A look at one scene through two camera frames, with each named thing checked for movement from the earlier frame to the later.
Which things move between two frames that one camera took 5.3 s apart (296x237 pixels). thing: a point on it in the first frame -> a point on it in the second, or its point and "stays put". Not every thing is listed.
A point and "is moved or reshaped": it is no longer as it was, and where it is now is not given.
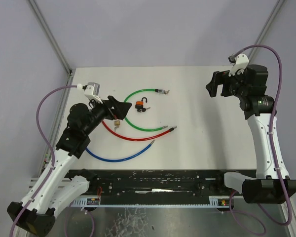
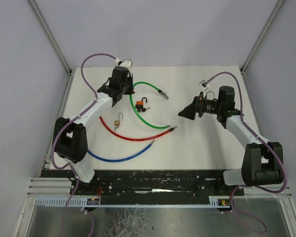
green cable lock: [158, 90] is moved or reshaped
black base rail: [162, 183] stays put
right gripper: [218, 79] -> [197, 106]
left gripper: [121, 108] -> [129, 91]
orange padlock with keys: [139, 105] stays put
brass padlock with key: [117, 123] stays put
